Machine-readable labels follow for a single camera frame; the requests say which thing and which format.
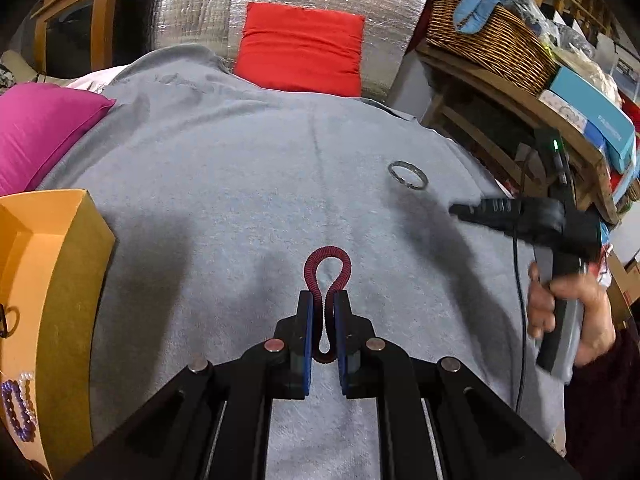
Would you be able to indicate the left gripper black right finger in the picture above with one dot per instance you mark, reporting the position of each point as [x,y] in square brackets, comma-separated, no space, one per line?
[436,420]

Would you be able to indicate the wicker basket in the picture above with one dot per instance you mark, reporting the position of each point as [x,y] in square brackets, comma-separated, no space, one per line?
[504,46]

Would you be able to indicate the wooden cabinet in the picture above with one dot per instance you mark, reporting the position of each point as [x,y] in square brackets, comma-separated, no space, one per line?
[75,37]

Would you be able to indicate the blue cloth in basket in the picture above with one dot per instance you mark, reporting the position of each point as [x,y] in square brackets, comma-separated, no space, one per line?
[470,16]

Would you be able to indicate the red cushion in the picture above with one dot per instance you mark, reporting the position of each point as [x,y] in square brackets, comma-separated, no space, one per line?
[296,49]

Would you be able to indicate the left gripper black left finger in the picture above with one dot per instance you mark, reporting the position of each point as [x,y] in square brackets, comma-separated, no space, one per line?
[211,421]

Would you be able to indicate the blue cardboard box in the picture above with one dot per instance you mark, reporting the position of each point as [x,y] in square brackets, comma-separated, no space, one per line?
[569,91]

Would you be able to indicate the wooden shelf unit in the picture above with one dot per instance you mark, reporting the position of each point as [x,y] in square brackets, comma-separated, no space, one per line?
[493,118]

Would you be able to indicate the pink pillow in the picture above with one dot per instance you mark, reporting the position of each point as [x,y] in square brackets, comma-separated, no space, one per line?
[39,125]

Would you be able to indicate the person right hand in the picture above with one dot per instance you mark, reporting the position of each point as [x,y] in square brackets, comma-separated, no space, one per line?
[598,333]

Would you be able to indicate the orange cardboard box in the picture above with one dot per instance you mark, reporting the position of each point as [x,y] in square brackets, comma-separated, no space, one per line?
[55,249]

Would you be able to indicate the light pink sheet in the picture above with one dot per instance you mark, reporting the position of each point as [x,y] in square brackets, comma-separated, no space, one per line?
[96,81]

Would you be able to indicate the grey blanket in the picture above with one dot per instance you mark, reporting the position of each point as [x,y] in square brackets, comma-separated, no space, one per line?
[217,191]

